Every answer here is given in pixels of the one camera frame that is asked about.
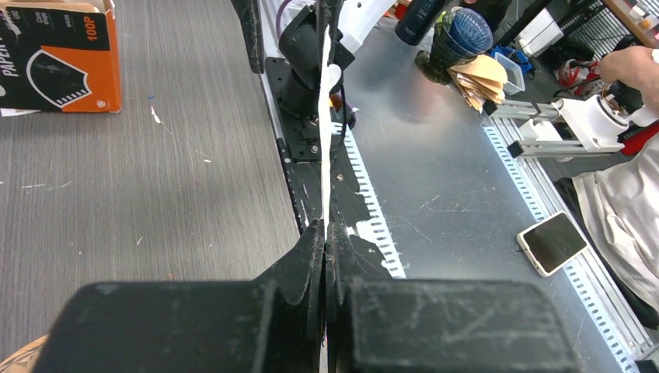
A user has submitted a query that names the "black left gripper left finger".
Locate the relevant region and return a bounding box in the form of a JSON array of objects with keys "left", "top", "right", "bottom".
[{"left": 33, "top": 221, "right": 323, "bottom": 372}]

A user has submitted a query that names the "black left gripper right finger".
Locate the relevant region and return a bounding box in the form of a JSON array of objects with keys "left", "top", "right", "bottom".
[{"left": 325, "top": 222, "right": 581, "bottom": 372}]

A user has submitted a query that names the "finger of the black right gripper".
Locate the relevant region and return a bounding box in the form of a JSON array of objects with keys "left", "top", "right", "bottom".
[{"left": 231, "top": 0, "right": 265, "bottom": 74}]

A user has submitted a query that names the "white paper coffee filter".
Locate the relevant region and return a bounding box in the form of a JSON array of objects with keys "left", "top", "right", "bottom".
[{"left": 318, "top": 26, "right": 342, "bottom": 240}]

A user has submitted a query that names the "orange coffee filter box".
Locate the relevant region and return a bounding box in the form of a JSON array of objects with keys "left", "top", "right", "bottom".
[{"left": 1, "top": 1, "right": 122, "bottom": 116}]

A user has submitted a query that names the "large wooden ring holder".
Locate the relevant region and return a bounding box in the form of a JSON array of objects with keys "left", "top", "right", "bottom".
[{"left": 1, "top": 335, "right": 48, "bottom": 373}]

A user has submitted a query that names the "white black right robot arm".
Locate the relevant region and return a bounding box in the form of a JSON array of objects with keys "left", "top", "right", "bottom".
[{"left": 232, "top": 1, "right": 393, "bottom": 119}]

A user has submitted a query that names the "brown paper filter stack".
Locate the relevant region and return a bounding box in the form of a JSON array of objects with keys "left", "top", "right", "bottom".
[{"left": 448, "top": 55, "right": 508, "bottom": 113}]

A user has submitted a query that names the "operator hand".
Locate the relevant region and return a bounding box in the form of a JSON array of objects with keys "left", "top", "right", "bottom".
[{"left": 598, "top": 46, "right": 658, "bottom": 113}]

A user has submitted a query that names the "white smartphone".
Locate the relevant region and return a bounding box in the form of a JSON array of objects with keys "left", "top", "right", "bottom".
[{"left": 517, "top": 211, "right": 588, "bottom": 277}]

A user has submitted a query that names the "dark blue ribbed cup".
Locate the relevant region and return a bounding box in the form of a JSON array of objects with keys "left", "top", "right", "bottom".
[{"left": 415, "top": 7, "right": 493, "bottom": 85}]

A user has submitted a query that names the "grey operator clothing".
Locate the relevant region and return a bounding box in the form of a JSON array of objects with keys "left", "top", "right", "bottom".
[{"left": 572, "top": 135, "right": 658, "bottom": 309}]

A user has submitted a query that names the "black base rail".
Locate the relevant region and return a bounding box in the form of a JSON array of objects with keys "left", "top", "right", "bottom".
[{"left": 261, "top": 58, "right": 406, "bottom": 279}]

